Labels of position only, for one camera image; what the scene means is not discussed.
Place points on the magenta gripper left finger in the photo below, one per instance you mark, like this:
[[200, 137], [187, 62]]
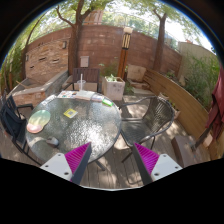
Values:
[[70, 166]]

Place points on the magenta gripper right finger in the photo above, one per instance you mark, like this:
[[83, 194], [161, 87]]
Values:
[[153, 166]]

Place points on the grey computer mouse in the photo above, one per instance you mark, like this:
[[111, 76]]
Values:
[[52, 141]]

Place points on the green pink mouse pad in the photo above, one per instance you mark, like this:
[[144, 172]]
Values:
[[38, 121]]

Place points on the round glass patio table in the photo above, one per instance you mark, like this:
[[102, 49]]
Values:
[[95, 122]]

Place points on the yellow square card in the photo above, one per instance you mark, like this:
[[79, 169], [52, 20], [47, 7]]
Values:
[[70, 113]]

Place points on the black mesh chair right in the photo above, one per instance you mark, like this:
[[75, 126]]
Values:
[[157, 119]]

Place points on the wooden curved bench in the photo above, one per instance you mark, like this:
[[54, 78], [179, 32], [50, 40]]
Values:
[[193, 116]]

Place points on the open book on table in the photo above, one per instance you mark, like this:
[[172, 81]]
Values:
[[83, 94]]

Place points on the black metal chair left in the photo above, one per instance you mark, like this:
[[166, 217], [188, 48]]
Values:
[[15, 126]]

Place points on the green small object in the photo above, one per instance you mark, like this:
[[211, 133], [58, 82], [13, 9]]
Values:
[[107, 102]]

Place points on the red closed patio umbrella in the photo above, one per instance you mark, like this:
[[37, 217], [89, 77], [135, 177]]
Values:
[[216, 114]]

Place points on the plastic cup with straw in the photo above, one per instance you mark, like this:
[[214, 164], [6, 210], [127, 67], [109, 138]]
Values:
[[81, 83]]

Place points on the stone barbecue counter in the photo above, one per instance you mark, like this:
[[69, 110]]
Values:
[[38, 94]]

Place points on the white square planter box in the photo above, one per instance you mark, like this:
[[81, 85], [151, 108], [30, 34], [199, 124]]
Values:
[[113, 88]]

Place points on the dark wooden chair back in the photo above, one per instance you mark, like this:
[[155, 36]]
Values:
[[89, 75]]

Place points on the tree trunk right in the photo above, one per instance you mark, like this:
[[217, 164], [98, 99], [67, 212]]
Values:
[[160, 41]]

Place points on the tree trunk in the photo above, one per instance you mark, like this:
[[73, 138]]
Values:
[[160, 41], [82, 10]]

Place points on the tree trunk left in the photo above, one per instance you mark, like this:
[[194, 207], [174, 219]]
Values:
[[82, 10]]

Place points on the wooden lamp post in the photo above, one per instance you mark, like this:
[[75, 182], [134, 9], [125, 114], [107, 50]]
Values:
[[124, 51]]

